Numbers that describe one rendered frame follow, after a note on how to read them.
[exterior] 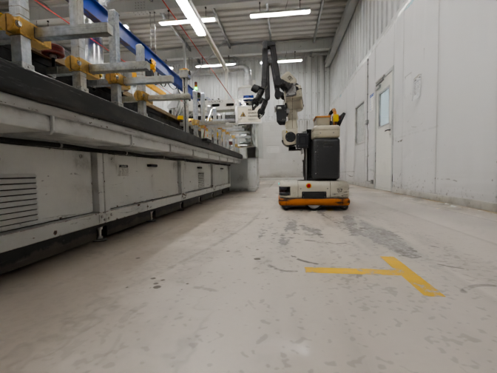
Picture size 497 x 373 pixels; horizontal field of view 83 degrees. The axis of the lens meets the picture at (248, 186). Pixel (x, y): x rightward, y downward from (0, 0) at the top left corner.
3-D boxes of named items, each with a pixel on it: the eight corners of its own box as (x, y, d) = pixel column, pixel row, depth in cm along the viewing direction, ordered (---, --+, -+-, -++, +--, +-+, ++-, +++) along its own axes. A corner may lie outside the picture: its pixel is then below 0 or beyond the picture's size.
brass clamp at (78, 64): (100, 79, 121) (100, 67, 120) (78, 68, 107) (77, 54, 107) (87, 80, 121) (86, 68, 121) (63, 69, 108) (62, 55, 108)
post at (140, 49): (146, 130, 164) (144, 45, 161) (143, 129, 160) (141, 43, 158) (141, 130, 164) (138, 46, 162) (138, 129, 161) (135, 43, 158)
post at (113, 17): (122, 112, 139) (118, 12, 136) (117, 111, 135) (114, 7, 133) (115, 112, 139) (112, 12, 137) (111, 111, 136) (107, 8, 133)
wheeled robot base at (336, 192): (336, 200, 327) (336, 178, 326) (350, 207, 264) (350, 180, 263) (278, 200, 334) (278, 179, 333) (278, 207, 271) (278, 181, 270)
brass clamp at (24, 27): (53, 49, 96) (52, 34, 95) (15, 29, 82) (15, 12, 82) (36, 50, 96) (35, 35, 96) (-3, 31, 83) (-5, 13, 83)
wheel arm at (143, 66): (150, 73, 114) (150, 62, 114) (146, 70, 111) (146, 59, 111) (52, 79, 120) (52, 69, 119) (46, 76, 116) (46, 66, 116)
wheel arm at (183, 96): (191, 101, 164) (190, 93, 164) (188, 100, 160) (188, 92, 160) (120, 104, 169) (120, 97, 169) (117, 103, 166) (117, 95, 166)
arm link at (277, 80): (275, 37, 268) (275, 42, 278) (261, 40, 269) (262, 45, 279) (282, 84, 269) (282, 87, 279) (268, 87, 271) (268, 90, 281)
